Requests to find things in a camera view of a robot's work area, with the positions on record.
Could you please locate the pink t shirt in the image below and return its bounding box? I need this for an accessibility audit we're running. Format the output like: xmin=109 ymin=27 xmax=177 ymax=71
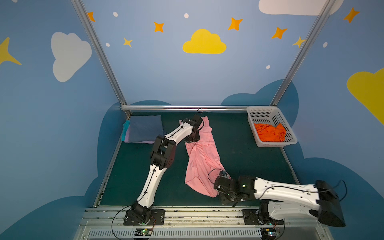
xmin=185 ymin=117 xmax=225 ymax=198

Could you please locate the white plastic laundry basket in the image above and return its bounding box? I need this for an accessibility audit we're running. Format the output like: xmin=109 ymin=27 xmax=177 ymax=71
xmin=247 ymin=106 xmax=298 ymax=148

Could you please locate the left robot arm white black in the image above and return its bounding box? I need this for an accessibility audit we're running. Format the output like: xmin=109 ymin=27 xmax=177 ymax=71
xmin=130 ymin=114 xmax=204 ymax=225

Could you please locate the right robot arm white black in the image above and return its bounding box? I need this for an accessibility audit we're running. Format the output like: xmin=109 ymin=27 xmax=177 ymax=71
xmin=214 ymin=176 xmax=346 ymax=228

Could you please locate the folded grey blue t shirt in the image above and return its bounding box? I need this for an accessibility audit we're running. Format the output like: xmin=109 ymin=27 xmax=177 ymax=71
xmin=129 ymin=115 xmax=164 ymax=142

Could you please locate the right green circuit board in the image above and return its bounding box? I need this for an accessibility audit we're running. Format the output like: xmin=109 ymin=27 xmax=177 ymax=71
xmin=260 ymin=228 xmax=279 ymax=240

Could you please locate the green circuit board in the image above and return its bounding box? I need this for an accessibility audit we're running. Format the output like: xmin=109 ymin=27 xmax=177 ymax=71
xmin=260 ymin=228 xmax=279 ymax=240
xmin=134 ymin=228 xmax=153 ymax=238

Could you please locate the orange t shirt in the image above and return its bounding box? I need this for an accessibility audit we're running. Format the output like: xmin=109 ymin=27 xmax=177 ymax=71
xmin=254 ymin=124 xmax=287 ymax=143

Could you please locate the folded teal t shirt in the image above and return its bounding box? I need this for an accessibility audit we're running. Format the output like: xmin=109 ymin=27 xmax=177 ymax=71
xmin=121 ymin=120 xmax=130 ymax=143

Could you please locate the folded lilac t shirt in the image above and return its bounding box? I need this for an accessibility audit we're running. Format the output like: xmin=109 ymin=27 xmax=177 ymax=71
xmin=123 ymin=129 xmax=155 ymax=144

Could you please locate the left green circuit board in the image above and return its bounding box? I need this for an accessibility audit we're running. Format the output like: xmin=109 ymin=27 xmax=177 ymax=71
xmin=134 ymin=228 xmax=153 ymax=238

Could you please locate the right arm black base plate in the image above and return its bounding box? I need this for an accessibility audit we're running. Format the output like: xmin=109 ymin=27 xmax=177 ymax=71
xmin=242 ymin=209 xmax=285 ymax=226

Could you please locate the aluminium frame back crossbar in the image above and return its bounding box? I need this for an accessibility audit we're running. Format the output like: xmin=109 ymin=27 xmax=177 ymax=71
xmin=121 ymin=105 xmax=247 ymax=112

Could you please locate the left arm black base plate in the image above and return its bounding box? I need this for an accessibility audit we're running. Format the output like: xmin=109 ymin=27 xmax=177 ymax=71
xmin=123 ymin=210 xmax=165 ymax=226

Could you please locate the aluminium frame right post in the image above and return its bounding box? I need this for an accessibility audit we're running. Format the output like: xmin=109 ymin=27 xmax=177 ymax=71
xmin=270 ymin=0 xmax=336 ymax=107

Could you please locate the aluminium frame post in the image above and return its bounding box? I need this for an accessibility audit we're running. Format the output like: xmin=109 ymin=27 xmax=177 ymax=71
xmin=71 ymin=0 xmax=132 ymax=119
xmin=270 ymin=0 xmax=336 ymax=107

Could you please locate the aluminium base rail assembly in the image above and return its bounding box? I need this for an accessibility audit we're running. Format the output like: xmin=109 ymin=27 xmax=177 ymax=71
xmin=74 ymin=206 xmax=333 ymax=240

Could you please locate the aluminium frame left post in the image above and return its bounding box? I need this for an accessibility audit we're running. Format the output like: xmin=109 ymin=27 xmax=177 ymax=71
xmin=71 ymin=0 xmax=132 ymax=119

